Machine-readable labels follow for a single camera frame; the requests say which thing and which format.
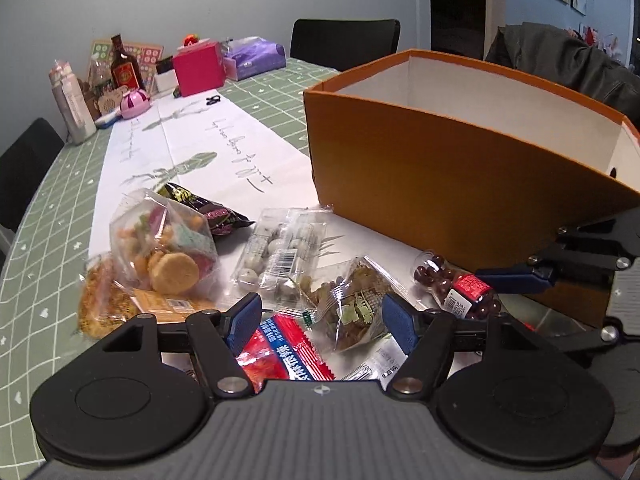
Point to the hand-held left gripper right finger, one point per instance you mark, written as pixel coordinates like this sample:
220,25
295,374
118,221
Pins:
400,325

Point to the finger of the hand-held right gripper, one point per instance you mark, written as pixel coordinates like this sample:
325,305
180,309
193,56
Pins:
520,277
595,342

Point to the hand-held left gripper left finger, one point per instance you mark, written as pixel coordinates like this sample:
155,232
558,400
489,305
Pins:
245,317

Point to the white snack packet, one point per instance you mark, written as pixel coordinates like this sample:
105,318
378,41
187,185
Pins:
382,362

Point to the red snack packet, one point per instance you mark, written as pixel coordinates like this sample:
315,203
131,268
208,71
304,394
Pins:
280,355

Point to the clear dried fruit packet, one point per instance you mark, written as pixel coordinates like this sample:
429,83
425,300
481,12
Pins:
350,300

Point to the chocolate ball bottle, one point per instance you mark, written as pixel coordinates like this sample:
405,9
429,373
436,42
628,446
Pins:
440,275

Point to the clear tray of round candies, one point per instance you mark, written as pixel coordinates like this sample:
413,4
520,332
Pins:
280,250

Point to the clear bag of mixed cookies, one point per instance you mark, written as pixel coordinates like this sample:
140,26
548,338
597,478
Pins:
170,265

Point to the orange cardboard box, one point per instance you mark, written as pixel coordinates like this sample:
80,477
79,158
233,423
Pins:
425,170

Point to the fried crispy snack packet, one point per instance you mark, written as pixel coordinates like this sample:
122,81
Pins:
100,305

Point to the black snack packet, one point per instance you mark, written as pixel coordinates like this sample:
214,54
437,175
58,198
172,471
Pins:
215,212

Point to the white printed table runner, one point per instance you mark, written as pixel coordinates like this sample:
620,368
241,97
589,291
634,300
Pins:
200,135

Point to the green checked tablecloth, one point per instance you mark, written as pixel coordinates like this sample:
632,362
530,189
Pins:
50,260

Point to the dark jacket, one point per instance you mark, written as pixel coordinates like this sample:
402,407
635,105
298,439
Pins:
550,60

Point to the small black clip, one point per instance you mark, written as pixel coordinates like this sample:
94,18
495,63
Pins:
214,100

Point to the pink round toy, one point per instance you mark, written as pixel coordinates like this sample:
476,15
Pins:
134,104

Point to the white blue tube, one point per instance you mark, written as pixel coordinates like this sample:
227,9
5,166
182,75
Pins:
106,120

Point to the small white box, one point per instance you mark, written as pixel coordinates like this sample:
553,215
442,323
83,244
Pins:
165,82

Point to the pink box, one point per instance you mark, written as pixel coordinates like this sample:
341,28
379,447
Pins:
200,70

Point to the beige patterned pouch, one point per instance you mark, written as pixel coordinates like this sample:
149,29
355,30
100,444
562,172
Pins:
110,102

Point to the purple tissue pack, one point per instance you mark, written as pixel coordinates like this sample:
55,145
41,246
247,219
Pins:
255,57

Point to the black chair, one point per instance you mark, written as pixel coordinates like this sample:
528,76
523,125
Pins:
345,40
25,170

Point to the grey plastic bottle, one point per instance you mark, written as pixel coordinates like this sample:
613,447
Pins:
72,105

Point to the brown glass bottle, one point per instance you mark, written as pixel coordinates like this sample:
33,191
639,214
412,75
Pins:
125,70

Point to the colourful dotted board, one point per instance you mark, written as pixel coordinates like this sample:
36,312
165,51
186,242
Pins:
150,57

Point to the small orange toy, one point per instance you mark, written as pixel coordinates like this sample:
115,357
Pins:
190,40

